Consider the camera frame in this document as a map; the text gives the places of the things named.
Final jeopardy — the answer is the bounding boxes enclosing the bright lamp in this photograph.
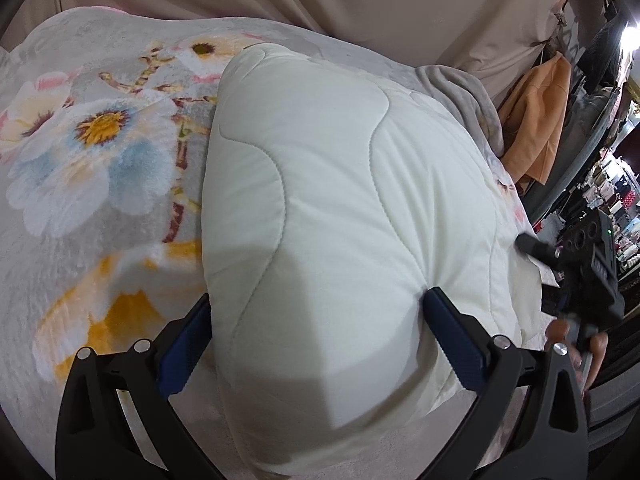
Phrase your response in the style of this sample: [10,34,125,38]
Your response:
[619,19,640,53]

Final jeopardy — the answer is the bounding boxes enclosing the dark hanging garment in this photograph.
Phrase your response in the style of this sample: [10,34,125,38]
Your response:
[565,7,632,111]

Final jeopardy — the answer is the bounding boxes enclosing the floral fleece blanket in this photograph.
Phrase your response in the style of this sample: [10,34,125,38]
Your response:
[0,6,538,480]

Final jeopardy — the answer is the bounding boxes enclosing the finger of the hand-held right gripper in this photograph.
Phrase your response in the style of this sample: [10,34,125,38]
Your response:
[515,231,562,267]

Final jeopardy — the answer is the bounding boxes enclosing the person's right hand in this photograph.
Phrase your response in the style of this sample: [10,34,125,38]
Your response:
[545,319,609,392]

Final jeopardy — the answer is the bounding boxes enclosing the shelves of assorted goods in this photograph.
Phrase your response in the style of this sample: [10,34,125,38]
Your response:
[520,105,640,293]

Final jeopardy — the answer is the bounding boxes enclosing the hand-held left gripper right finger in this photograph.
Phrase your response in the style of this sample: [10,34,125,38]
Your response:
[423,287,587,480]

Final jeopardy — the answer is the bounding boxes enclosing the white quilted pillow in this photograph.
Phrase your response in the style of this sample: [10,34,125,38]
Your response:
[200,42,562,480]

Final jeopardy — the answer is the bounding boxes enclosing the grey fleece cloth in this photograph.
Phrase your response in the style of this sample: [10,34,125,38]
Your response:
[414,65,507,157]

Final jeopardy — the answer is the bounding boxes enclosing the orange hanging garment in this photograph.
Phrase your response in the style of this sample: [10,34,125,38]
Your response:
[497,52,574,195]

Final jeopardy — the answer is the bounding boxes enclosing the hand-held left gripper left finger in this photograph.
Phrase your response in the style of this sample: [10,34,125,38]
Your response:
[55,293,214,480]

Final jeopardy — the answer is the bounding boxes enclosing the beige curtain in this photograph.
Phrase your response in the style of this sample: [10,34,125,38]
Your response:
[10,0,598,103]

